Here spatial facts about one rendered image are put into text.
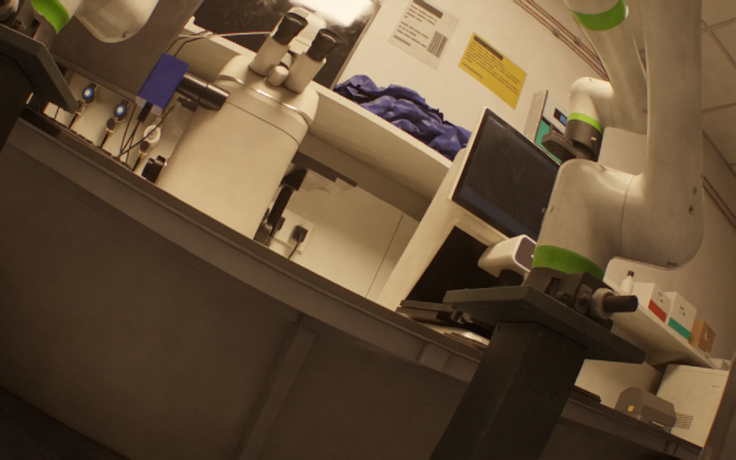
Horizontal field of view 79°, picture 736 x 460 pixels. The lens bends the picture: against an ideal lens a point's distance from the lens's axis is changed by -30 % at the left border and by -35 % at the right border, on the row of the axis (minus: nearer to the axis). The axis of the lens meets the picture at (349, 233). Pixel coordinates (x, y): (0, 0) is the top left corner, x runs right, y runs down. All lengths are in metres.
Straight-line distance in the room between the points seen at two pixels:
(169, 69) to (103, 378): 1.08
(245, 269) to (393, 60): 1.36
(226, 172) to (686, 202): 0.73
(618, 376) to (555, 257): 1.93
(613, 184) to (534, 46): 1.83
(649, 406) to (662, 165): 1.76
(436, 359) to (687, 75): 0.69
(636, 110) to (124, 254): 1.42
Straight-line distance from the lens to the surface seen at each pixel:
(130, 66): 1.32
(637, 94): 1.12
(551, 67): 2.65
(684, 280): 3.35
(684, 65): 0.81
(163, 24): 1.36
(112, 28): 0.95
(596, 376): 2.57
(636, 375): 2.83
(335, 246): 1.86
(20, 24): 0.76
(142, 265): 1.75
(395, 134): 1.69
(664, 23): 0.81
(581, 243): 0.82
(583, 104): 1.21
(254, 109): 1.01
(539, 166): 1.59
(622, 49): 1.01
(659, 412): 2.52
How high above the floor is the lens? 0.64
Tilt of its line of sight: 11 degrees up
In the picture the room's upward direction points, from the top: 25 degrees clockwise
